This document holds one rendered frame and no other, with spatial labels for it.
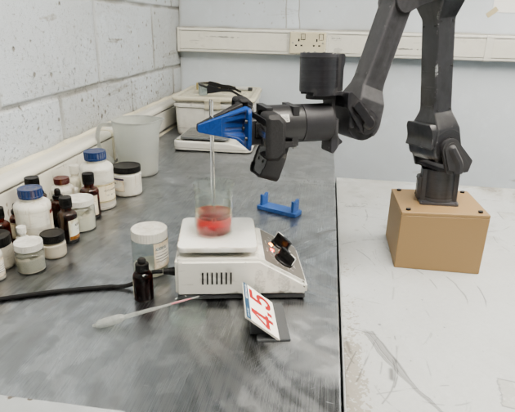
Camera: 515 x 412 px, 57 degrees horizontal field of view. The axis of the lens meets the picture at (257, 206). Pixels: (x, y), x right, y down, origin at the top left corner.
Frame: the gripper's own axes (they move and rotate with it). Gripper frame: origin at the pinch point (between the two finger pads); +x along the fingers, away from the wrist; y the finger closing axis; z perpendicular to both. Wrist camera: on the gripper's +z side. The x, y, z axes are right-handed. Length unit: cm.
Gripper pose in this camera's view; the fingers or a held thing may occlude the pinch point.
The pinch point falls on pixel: (221, 127)
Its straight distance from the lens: 70.1
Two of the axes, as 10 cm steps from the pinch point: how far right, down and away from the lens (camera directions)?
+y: -3.0, -3.4, 8.9
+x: -9.5, 1.0, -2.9
